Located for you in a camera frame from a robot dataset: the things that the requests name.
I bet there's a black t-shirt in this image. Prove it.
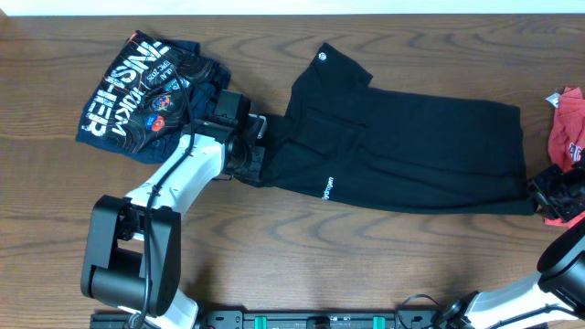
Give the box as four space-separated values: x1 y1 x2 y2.
258 44 536 216

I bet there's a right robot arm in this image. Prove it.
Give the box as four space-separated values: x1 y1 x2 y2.
434 159 584 329

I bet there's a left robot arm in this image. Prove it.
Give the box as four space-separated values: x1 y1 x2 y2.
80 90 266 328

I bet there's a red t-shirt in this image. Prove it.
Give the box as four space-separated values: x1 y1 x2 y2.
545 87 584 228

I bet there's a navy printed folded t-shirt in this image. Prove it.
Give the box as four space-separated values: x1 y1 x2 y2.
76 30 231 164

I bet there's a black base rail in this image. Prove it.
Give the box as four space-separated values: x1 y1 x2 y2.
90 308 458 329

